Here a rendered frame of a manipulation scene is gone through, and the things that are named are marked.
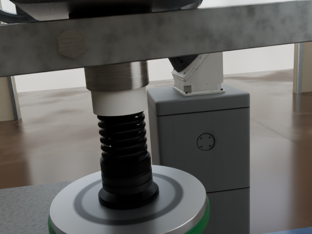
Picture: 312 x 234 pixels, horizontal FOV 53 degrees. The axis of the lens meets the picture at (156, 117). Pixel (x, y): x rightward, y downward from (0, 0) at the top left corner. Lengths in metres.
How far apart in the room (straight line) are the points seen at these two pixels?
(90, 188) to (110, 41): 0.23
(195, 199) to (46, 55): 0.25
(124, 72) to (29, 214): 0.31
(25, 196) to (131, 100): 0.34
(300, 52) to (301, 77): 0.44
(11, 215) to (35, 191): 0.08
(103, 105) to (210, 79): 1.00
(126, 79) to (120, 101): 0.03
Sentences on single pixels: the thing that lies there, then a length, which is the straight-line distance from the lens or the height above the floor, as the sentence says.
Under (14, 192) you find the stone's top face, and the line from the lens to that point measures 0.67.
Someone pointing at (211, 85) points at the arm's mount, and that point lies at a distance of 1.35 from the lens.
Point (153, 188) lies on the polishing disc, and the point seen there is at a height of 0.89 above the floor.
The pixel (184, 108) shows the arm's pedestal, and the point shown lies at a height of 0.81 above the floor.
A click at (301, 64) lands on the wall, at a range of 6.09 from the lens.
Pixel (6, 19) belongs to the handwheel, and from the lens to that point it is 0.56.
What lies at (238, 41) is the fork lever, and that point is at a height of 1.08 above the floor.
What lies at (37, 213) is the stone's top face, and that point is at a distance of 0.57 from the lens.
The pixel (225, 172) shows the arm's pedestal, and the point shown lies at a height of 0.51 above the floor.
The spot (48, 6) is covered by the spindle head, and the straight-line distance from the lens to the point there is 0.33.
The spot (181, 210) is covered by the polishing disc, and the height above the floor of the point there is 0.88.
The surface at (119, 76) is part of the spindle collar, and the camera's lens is 0.36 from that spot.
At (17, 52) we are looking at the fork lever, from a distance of 0.34.
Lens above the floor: 1.08
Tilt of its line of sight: 14 degrees down
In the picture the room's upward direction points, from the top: 4 degrees counter-clockwise
